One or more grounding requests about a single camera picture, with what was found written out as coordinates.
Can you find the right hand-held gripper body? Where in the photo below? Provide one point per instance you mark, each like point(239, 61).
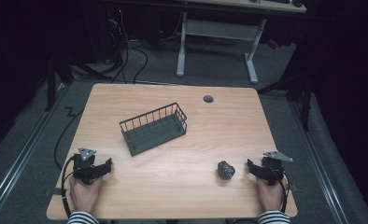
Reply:
point(274, 168)

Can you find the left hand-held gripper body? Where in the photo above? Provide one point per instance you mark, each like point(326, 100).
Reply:
point(85, 161)

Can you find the dark speckled scouring ball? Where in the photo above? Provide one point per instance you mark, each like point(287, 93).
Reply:
point(226, 170)

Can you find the person's right hand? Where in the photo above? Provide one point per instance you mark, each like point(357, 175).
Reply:
point(271, 196)

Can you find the person's left hand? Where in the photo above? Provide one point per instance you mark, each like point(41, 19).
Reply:
point(84, 194)

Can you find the black metal stand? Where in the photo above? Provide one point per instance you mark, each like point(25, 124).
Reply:
point(303, 99)
point(53, 84)

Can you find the round table grommet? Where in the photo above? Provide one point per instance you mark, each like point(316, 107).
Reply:
point(208, 99)

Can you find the small red object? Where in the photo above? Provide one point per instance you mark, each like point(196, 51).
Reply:
point(272, 44)

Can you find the white-framed wooden desk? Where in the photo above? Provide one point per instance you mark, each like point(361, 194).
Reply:
point(219, 29)

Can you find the metal floor rail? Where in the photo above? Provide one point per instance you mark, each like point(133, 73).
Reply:
point(320, 169)
point(15, 166)

